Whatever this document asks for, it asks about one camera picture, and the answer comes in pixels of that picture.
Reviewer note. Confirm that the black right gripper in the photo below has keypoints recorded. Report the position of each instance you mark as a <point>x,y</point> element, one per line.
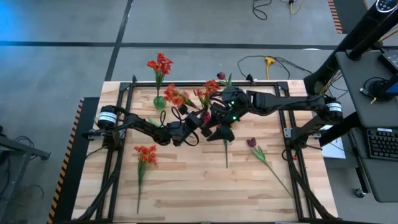
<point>227,116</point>

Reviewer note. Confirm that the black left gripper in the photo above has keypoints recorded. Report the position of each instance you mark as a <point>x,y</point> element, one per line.
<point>188,124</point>

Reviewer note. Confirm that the red ribbed glass vase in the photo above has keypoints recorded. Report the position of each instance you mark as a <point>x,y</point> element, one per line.
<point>206,117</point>

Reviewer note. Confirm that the orange artificial flower bunch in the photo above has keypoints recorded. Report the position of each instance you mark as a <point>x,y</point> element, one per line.
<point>211,85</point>
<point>175,95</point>
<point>147,154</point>

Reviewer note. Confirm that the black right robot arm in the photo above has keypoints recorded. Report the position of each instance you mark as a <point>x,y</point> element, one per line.
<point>286,101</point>

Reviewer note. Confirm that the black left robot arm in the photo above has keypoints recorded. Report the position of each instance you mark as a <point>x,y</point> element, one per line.
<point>143,126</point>

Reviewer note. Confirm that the green glass vase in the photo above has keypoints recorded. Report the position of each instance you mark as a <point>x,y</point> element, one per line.
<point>160,102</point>

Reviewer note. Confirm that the yellow power plug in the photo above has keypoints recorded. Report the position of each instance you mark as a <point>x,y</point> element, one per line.
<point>269,60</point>

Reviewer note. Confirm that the white paper sheet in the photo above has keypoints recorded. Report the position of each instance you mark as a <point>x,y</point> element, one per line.
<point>334,149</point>

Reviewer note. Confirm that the black diagonal desk leg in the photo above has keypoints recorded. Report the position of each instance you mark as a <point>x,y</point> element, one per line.
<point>339,129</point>

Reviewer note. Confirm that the black hazard-striped floor mat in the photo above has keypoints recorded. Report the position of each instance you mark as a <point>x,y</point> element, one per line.
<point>73,174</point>
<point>345,12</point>

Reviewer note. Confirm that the grey side desk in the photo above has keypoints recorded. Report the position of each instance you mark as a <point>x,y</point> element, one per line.
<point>357,93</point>

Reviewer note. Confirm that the black caster wheel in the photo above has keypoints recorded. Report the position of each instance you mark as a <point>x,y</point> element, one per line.
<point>359,193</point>

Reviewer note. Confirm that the black tower fan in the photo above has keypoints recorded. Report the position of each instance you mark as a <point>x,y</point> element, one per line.
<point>353,40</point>

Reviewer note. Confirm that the black computer keyboard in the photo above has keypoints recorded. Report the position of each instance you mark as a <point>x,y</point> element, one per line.
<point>384,144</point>

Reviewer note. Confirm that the grey metal cart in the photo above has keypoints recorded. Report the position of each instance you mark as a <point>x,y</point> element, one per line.
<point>18,147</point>

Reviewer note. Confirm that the dark laptop computer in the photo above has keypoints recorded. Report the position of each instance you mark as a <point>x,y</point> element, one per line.
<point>390,60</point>

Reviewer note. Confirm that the black aluminium table frame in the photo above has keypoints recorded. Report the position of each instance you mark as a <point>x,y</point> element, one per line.
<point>186,84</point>

